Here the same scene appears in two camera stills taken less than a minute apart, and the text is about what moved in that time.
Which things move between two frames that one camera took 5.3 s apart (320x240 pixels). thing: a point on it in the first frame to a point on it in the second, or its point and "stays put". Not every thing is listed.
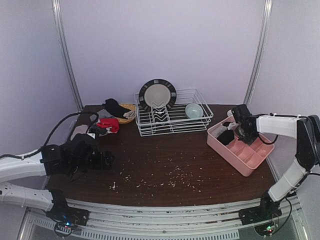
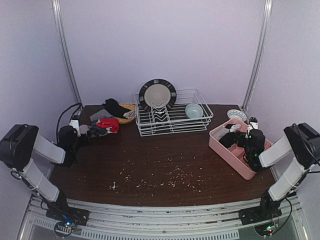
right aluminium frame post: (261, 50) stays put
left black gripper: (100, 160) to (83, 135)
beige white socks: (130, 115) stays put
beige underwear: (82, 129) stays put
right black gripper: (244, 132) to (239, 139)
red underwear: (113, 123) stays put
